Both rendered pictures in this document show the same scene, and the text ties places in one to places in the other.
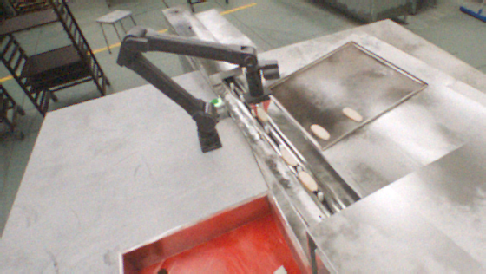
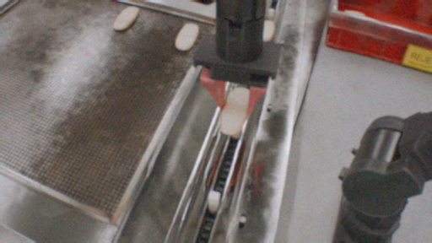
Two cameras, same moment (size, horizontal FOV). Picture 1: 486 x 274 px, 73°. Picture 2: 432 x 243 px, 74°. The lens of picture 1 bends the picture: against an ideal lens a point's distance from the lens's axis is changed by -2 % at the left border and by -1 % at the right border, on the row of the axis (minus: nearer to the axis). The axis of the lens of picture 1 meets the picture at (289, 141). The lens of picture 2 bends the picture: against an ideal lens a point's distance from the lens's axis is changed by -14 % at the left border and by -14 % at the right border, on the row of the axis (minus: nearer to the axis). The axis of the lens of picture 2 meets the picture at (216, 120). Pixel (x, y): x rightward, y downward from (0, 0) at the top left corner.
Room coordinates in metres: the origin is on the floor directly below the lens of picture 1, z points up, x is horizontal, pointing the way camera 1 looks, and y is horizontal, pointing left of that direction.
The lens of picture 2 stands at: (1.39, 0.28, 1.24)
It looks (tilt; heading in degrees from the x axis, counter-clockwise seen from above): 45 degrees down; 217
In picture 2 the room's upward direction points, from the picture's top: straight up
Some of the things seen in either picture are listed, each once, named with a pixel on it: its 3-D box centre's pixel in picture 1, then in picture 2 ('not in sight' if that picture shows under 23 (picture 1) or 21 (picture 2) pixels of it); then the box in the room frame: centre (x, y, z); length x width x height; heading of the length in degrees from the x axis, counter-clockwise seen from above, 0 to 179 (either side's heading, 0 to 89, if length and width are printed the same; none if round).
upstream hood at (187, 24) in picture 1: (194, 36); not in sight; (2.09, 0.50, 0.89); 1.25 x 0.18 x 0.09; 22
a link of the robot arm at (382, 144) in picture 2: (207, 118); (380, 174); (1.10, 0.31, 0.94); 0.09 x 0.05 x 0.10; 91
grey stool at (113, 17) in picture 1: (121, 33); not in sight; (4.29, 1.92, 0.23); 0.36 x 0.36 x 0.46; 56
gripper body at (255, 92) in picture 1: (256, 88); (239, 37); (1.10, 0.09, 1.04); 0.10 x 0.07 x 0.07; 112
